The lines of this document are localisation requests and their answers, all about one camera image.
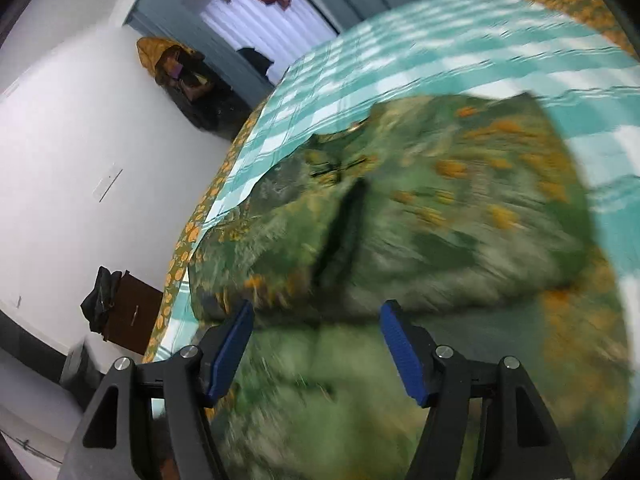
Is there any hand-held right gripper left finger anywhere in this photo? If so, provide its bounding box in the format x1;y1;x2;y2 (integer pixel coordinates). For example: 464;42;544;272
57;300;256;480

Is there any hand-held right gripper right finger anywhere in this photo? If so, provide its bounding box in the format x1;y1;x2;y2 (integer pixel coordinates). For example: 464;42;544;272
379;300;576;480

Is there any green patterned padded jacket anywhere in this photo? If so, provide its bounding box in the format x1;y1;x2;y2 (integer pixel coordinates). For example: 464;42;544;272
189;91;632;480

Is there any dark wooden cabinet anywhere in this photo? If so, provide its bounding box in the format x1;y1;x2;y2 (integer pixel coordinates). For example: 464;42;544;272
102;270;167;357

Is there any orange floral bedsheet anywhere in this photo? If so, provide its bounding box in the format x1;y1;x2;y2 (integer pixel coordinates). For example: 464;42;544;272
141;94;275;366

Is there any black bag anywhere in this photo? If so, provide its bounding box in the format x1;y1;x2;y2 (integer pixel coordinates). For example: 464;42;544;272
81;266;124;337

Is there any black bin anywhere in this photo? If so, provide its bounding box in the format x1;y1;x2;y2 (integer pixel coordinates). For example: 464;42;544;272
60;342;109;412

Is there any black hanging garment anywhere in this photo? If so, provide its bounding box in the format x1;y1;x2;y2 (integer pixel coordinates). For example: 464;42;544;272
236;47;276;84

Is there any yellow hooded garment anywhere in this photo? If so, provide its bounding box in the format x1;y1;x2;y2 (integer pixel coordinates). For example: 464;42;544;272
136;36;201;80

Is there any teal checked blanket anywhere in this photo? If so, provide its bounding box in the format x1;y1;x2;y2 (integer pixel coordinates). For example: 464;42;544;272
150;0;640;367

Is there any white sheer curtain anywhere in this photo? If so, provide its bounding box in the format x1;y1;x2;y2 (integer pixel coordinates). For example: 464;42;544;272
200;0;342;86

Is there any floor cable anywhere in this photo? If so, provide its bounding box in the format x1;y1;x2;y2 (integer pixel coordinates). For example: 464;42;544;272
14;436;67;462

